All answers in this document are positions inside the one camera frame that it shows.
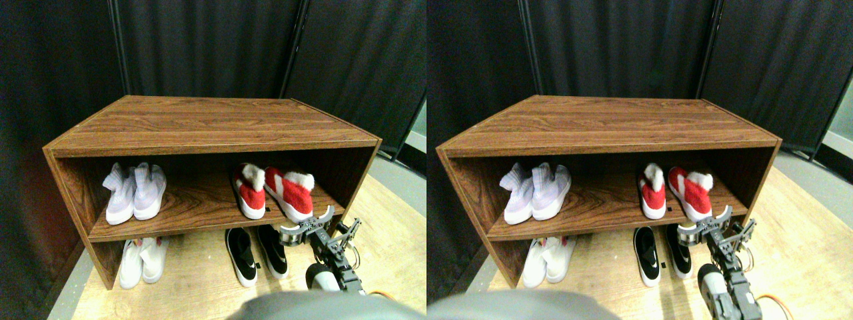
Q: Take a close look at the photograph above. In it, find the black curtain stand pole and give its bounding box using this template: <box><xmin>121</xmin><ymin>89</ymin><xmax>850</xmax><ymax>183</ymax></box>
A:
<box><xmin>518</xmin><ymin>0</ymin><xmax>540</xmax><ymax>97</ymax></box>
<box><xmin>108</xmin><ymin>0</ymin><xmax>131</xmax><ymax>97</ymax></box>
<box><xmin>279</xmin><ymin>0</ymin><xmax>313</xmax><ymax>99</ymax></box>
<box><xmin>693</xmin><ymin>0</ymin><xmax>726</xmax><ymax>99</ymax></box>

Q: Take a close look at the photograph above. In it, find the brown shoe rack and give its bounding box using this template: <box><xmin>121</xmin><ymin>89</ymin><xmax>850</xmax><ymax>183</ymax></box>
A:
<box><xmin>435</xmin><ymin>95</ymin><xmax>783</xmax><ymax>289</ymax></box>
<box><xmin>43</xmin><ymin>95</ymin><xmax>383</xmax><ymax>290</ymax></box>

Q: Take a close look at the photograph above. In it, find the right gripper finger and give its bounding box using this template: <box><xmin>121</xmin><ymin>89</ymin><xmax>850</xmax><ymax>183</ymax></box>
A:
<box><xmin>676</xmin><ymin>221</ymin><xmax>712</xmax><ymax>248</ymax></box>
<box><xmin>311</xmin><ymin>205</ymin><xmax>337</xmax><ymax>231</ymax></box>
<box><xmin>278</xmin><ymin>222</ymin><xmax>315</xmax><ymax>248</ymax></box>
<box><xmin>708</xmin><ymin>205</ymin><xmax>734</xmax><ymax>231</ymax></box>

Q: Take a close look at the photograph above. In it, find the white shoe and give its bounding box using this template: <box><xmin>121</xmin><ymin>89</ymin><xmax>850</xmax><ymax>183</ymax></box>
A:
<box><xmin>522</xmin><ymin>239</ymin><xmax>548</xmax><ymax>289</ymax></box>
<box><xmin>543</xmin><ymin>238</ymin><xmax>577</xmax><ymax>284</ymax></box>
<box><xmin>140</xmin><ymin>238</ymin><xmax>169</xmax><ymax>285</ymax></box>
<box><xmin>119</xmin><ymin>240</ymin><xmax>145</xmax><ymax>290</ymax></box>

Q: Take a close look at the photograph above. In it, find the pale purple shoe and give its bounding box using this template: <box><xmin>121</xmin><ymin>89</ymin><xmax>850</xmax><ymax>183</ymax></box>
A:
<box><xmin>531</xmin><ymin>163</ymin><xmax>572</xmax><ymax>221</ymax></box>
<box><xmin>103</xmin><ymin>163</ymin><xmax>137</xmax><ymax>225</ymax></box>
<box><xmin>500</xmin><ymin>163</ymin><xmax>535</xmax><ymax>225</ymax></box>
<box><xmin>133</xmin><ymin>163</ymin><xmax>167</xmax><ymax>221</ymax></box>

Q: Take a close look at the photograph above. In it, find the black curtain stand foot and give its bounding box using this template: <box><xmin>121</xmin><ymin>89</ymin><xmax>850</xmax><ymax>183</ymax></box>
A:
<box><xmin>379</xmin><ymin>93</ymin><xmax>427</xmax><ymax>175</ymax></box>
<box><xmin>776</xmin><ymin>100</ymin><xmax>853</xmax><ymax>177</ymax></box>

